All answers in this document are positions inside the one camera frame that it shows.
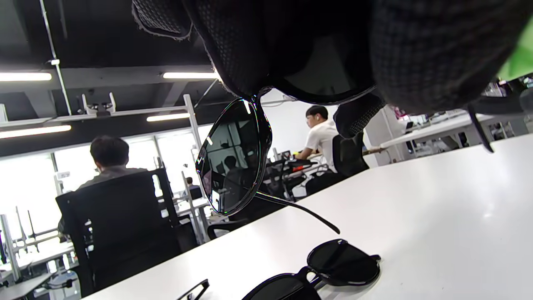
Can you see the thin-frame dark sunglasses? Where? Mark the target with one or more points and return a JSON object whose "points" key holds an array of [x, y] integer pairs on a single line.
{"points": [[345, 262]]}

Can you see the thick black square sunglasses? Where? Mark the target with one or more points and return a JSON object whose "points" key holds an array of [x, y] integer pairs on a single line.
{"points": [[233, 166]]}

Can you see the person's left hand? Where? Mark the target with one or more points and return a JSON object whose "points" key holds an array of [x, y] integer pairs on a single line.
{"points": [[437, 54]]}

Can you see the ceiling light bar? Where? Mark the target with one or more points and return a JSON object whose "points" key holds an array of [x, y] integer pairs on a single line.
{"points": [[25, 76], [168, 117], [189, 75], [35, 131]]}

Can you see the white background table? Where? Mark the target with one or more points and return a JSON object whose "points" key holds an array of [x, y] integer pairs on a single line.
{"points": [[437, 127], [37, 254]]}

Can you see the small mirrored oval sunglasses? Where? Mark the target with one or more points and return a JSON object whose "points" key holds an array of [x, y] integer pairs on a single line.
{"points": [[200, 288]]}

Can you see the green cleaning cloth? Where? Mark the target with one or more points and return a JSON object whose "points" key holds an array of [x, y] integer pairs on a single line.
{"points": [[520, 58]]}

